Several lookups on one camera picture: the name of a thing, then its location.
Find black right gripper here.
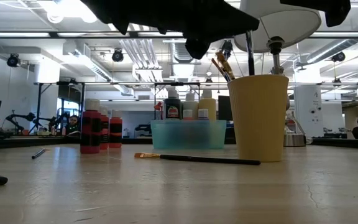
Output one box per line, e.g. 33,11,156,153
280,0,352,28

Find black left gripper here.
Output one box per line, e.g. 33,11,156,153
79,0,260,60

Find large dark paint bottle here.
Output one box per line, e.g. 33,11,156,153
163,86,183,121

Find yellow ribbed cup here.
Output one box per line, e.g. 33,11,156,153
227,73,290,163

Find small red paint bottle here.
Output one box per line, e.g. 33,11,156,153
99,106,110,151
108,109,123,149

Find small magenta paint bottle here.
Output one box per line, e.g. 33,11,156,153
80,98,102,154

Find table lamp with white shade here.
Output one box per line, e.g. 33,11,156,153
234,0,322,147

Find black cabinet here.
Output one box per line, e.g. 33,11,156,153
218,95,237,144

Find white column with outlets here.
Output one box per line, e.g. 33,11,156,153
293,85,324,138

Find green plastic tray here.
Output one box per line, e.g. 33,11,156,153
150,119,227,150

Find overhead light bar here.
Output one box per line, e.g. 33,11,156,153
0,30,358,40

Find background black frame stand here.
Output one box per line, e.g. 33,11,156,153
34,81,201,138

